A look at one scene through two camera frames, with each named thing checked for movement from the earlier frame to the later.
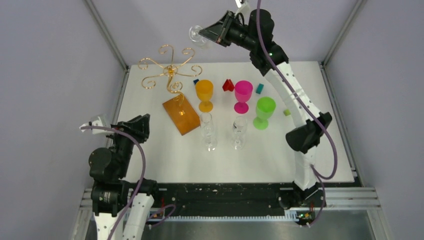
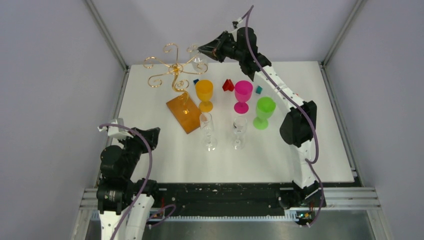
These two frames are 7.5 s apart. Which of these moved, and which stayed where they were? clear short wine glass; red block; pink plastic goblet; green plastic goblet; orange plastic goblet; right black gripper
Moved: right black gripper; clear short wine glass
Stayed: pink plastic goblet; green plastic goblet; orange plastic goblet; red block
